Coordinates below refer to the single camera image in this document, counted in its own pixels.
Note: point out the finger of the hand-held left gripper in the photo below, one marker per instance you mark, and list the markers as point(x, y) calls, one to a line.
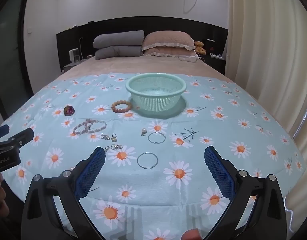
point(21, 137)
point(2, 130)

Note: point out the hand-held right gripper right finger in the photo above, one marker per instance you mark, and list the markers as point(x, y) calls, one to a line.
point(219, 172)

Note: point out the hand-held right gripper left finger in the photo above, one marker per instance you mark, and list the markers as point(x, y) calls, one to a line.
point(89, 175)

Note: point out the small silver earring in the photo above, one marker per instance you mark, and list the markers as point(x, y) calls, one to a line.
point(116, 146)
point(107, 148)

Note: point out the silver drop earring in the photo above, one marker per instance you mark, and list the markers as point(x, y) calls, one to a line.
point(104, 137)

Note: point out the silver hoop bangle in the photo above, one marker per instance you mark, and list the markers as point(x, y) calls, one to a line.
point(148, 138)
point(137, 160)

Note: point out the green plastic mesh basket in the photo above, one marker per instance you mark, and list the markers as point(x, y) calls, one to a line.
point(156, 100)

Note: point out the person's right hand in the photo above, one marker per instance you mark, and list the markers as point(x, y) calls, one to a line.
point(191, 235)

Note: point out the blue daisy print sheet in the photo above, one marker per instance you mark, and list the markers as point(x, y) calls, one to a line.
point(218, 135)

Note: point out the iridescent purple brooch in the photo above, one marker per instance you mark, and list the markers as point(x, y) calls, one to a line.
point(69, 110)

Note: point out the dark glass door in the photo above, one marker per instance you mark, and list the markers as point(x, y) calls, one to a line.
point(11, 55)

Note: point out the grey nightstand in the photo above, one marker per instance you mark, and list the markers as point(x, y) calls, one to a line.
point(71, 67)

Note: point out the small white appliance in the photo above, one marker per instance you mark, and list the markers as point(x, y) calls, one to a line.
point(74, 55)

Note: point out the white power strip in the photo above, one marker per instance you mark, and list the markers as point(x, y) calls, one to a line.
point(216, 56)

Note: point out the beige bed cover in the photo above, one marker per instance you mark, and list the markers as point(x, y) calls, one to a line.
point(143, 65)

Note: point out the grey folded quilt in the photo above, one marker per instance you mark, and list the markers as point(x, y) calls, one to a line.
point(118, 53)
point(118, 38)

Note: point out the brown teddy bear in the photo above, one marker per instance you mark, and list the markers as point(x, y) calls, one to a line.
point(199, 47)

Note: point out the cream curtain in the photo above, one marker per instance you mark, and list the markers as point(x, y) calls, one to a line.
point(268, 55)

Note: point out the pink frilled pillow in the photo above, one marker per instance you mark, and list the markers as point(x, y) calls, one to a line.
point(168, 40)
point(168, 52)

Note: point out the black headboard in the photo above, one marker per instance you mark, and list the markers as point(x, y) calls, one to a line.
point(118, 25)

